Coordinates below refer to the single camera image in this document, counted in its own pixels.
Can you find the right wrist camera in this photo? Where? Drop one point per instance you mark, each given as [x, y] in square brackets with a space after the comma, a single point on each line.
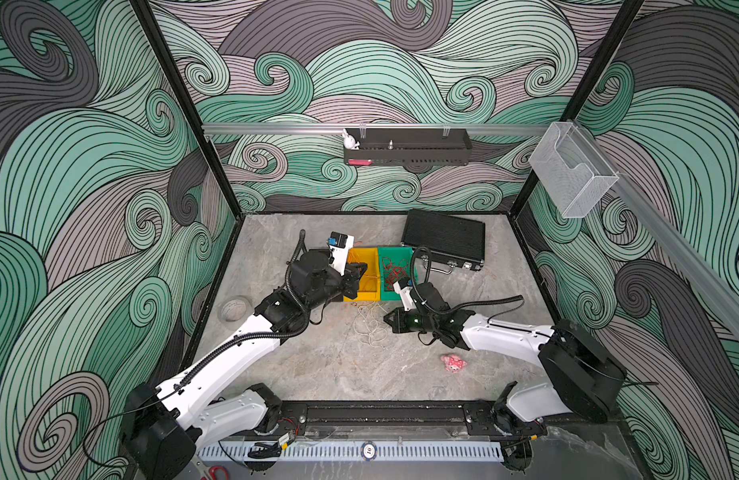
[403, 288]

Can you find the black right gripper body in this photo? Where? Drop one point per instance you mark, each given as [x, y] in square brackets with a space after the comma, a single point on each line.
[411, 321]

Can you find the yellow plastic bin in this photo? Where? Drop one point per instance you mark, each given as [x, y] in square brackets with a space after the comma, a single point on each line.
[370, 287]

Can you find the black corner frame post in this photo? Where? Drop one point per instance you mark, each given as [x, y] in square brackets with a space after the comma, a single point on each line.
[158, 42]
[596, 70]

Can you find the small white figurine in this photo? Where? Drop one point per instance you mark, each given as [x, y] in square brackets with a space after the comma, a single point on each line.
[349, 141]

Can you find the black wall shelf tray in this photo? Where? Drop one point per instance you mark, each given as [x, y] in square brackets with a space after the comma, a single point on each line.
[412, 148]

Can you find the black corner frame post left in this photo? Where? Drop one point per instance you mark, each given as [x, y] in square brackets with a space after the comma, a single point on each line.
[158, 42]

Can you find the pink crumpled object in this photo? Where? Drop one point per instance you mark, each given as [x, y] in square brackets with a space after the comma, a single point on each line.
[453, 363]

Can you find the white slotted cable duct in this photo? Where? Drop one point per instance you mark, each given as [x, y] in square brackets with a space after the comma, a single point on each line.
[398, 451]

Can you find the red handled scissors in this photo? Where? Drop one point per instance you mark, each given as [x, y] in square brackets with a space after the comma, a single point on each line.
[218, 473]

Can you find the aluminium wall rail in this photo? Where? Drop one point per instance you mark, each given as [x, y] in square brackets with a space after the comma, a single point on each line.
[291, 128]

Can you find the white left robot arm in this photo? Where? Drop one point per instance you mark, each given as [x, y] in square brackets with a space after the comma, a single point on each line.
[164, 426]

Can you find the black corner frame post right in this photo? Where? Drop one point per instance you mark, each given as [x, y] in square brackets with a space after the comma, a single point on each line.
[596, 70]

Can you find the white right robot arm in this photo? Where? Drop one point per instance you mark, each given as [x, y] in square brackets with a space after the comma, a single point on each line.
[583, 377]

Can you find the green plastic bin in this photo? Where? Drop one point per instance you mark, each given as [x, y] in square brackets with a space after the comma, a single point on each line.
[394, 263]

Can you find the black ribbed carrying case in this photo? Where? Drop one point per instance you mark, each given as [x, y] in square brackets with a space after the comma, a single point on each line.
[452, 241]

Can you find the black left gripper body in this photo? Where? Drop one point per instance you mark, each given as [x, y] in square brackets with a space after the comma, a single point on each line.
[344, 284]

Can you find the clear acrylic wall holder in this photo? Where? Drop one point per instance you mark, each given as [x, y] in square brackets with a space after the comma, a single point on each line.
[572, 168]

